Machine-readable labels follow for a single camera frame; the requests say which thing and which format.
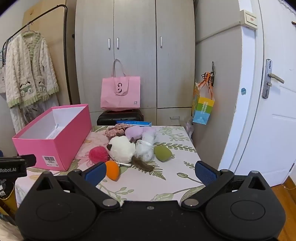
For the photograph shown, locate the black suitcase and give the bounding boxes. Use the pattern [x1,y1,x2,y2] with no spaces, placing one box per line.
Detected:
[96,109,144,126]

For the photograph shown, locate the pink cardboard shoe box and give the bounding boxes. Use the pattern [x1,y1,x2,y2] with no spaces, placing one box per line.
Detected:
[12,104,92,171]

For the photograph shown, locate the pink tote bag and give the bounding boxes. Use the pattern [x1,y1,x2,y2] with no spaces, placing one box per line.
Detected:
[100,59,140,111]

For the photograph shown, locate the pink mesh bath puff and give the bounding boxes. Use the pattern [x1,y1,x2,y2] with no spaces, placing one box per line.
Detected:
[89,146,109,164]

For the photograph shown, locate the colourful paper gift bag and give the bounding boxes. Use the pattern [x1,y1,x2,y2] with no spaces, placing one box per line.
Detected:
[192,72,215,125]

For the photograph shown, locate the grey wardrobe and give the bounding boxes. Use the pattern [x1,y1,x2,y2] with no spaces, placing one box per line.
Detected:
[75,1,195,126]

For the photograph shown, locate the purple plush toy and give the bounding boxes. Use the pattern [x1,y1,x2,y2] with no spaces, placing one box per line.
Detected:
[125,126,156,140]

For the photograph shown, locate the orange makeup sponge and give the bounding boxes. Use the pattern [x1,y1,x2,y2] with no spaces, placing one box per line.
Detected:
[105,160,120,181]

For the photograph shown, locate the white panda plush ball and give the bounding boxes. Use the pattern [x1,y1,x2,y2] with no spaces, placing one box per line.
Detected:
[106,136,136,164]

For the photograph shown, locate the silver door handle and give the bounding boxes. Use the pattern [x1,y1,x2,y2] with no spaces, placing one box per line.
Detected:
[262,59,285,99]

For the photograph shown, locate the green makeup sponge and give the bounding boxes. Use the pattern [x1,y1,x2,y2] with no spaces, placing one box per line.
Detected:
[154,146,172,162]

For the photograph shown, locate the black clothes rack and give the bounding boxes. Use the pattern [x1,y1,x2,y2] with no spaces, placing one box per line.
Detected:
[1,1,80,105]

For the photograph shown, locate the blue wet wipes pack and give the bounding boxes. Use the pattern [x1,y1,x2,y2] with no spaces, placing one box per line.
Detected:
[116,120,152,126]

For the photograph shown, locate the cream green knit cardigan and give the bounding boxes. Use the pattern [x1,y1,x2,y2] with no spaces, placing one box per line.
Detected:
[4,31,60,134]

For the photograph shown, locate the floral tablecloth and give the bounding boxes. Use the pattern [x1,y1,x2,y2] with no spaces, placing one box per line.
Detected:
[15,126,205,206]

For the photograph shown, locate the white mesh bag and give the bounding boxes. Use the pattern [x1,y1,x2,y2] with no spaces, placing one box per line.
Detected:
[135,132,155,162]

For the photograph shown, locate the white door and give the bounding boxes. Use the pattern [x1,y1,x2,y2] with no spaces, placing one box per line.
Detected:
[219,1,295,186]

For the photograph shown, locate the pink floral fabric scrunchie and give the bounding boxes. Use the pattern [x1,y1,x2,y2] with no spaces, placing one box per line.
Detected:
[105,123,132,140]

